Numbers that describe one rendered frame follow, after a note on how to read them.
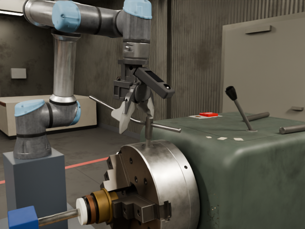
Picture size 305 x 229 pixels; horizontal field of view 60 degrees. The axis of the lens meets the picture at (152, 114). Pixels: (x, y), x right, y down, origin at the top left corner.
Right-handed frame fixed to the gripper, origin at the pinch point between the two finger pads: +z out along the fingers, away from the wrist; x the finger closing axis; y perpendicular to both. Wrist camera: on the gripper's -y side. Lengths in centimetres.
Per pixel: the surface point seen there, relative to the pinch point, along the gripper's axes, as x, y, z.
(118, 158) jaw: 2.2, 5.7, 10.0
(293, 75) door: -308, -12, -3
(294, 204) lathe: -27, -42, 22
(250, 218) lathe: -8.6, -32.4, 20.5
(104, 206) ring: 14.6, -0.1, 17.9
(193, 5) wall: -370, 159, -100
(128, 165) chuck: 2.3, 1.7, 10.9
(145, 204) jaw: 11.1, -10.7, 14.9
